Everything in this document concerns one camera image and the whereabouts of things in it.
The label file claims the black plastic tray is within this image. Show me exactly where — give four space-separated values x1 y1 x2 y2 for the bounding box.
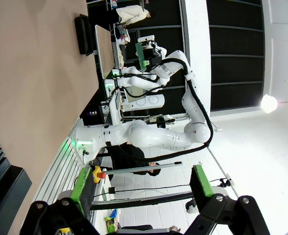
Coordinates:
74 14 95 57

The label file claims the white tall air purifier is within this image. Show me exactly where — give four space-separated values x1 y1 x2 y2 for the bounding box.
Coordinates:
123 94 166 113

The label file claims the person in cream jacket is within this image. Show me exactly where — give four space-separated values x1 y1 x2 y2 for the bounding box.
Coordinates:
116 5 156 24

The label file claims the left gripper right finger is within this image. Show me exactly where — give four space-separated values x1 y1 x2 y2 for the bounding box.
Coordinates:
186 164 270 235

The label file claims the white slatted frame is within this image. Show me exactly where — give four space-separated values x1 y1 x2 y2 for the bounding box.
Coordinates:
33 117 87 204

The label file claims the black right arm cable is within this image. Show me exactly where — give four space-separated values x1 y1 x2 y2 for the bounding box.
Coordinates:
147 56 213 169

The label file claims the person in dark sleeve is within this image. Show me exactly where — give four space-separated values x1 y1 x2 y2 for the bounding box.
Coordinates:
115 224 182 234

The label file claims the round bright lamp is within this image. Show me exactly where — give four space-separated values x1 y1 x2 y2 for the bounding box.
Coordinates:
260 94 279 114

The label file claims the silver aluminium rail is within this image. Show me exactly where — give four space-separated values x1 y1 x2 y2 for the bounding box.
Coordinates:
105 161 183 175

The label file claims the yellow emergency stop button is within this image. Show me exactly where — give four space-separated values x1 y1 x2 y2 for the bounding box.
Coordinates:
92 165 107 183

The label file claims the black slotted PCB rack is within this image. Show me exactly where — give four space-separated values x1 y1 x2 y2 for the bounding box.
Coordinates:
0 116 33 235

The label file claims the green PCB board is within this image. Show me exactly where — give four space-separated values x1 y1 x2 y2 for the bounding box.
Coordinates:
135 42 146 73

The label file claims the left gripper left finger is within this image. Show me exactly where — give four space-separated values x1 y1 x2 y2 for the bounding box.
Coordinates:
20 166 98 235

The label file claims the colourful snack bag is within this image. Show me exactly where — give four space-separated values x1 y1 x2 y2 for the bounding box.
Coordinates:
105 209 120 233

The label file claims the black horizontal bar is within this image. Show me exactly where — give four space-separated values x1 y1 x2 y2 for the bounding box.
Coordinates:
89 191 194 211

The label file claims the thin black cable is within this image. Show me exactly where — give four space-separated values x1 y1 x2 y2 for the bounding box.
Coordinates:
92 178 222 198

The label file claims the grey caster wheel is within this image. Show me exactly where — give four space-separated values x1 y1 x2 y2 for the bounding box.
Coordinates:
184 198 198 212

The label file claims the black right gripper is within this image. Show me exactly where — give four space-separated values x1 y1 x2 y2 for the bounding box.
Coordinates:
141 45 164 68

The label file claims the person in black clothes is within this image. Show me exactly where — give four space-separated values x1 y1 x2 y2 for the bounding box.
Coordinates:
106 143 162 177

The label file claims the white rounded side table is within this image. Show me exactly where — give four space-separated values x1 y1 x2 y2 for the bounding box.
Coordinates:
94 24 116 80

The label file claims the black utility cart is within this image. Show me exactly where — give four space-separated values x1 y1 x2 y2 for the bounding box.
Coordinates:
111 22 131 71

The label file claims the small black clamp camera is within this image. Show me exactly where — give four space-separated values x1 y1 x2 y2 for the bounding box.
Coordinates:
219 178 233 188

